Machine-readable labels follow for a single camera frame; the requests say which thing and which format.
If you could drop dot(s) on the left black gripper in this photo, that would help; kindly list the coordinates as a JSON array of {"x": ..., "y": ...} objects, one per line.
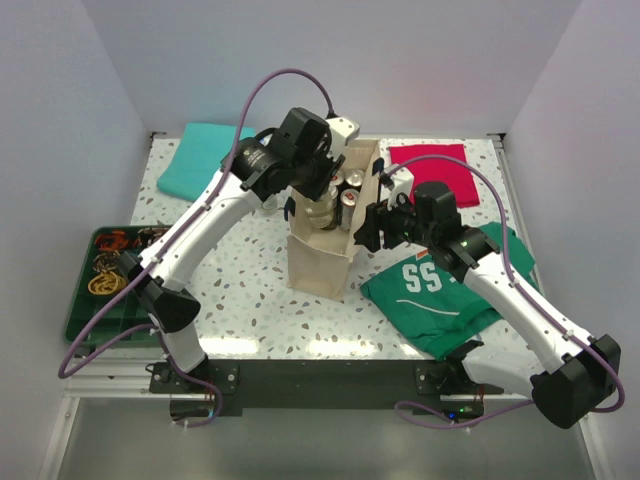
[{"x": 330, "y": 168}]

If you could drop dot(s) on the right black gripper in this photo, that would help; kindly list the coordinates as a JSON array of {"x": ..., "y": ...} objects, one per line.
[{"x": 377, "y": 220}]

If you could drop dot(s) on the green glass bottle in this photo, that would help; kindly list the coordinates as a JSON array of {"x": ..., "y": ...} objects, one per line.
[{"x": 321, "y": 213}]

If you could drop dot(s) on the beige canvas bag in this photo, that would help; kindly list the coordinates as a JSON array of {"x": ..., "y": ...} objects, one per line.
[{"x": 319, "y": 260}]

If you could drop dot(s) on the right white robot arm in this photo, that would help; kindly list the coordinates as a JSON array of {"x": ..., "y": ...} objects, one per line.
[{"x": 570, "y": 373}]

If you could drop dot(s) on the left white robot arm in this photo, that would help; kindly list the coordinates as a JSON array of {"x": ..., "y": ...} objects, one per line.
[{"x": 303, "y": 153}]

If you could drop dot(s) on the silver can back right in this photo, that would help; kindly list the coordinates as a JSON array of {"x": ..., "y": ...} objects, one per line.
[{"x": 354, "y": 178}]

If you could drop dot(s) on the silver can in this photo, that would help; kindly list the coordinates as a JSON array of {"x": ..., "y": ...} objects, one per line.
[
  {"x": 348, "y": 201},
  {"x": 354, "y": 178}
]

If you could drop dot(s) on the silver can middle right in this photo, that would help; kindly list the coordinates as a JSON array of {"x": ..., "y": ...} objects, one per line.
[{"x": 348, "y": 201}]

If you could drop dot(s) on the red folded cloth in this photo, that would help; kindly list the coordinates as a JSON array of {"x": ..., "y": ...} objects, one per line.
[{"x": 457, "y": 178}]

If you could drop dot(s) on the green jersey shirt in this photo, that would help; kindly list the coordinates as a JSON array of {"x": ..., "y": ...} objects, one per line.
[{"x": 426, "y": 305}]

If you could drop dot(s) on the teal folded towel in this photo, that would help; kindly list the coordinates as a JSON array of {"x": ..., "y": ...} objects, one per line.
[{"x": 197, "y": 158}]

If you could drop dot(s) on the brown rubber band pile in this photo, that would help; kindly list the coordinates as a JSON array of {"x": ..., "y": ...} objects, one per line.
[{"x": 148, "y": 236}]

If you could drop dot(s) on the orange rubber band pile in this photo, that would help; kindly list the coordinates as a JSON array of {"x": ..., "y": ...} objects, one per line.
[{"x": 113, "y": 241}]

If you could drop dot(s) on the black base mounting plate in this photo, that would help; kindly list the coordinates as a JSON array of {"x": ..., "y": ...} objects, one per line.
[{"x": 344, "y": 385}]

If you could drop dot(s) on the tan rubber band pile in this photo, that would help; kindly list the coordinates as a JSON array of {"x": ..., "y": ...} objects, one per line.
[{"x": 105, "y": 262}]

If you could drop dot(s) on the yellow rubber band pile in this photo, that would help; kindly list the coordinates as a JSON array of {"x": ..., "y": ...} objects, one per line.
[{"x": 106, "y": 283}]

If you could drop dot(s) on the green compartment tray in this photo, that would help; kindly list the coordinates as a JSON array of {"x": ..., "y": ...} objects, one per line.
[{"x": 123, "y": 316}]

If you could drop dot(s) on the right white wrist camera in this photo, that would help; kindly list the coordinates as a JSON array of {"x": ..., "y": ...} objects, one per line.
[{"x": 396, "y": 181}]

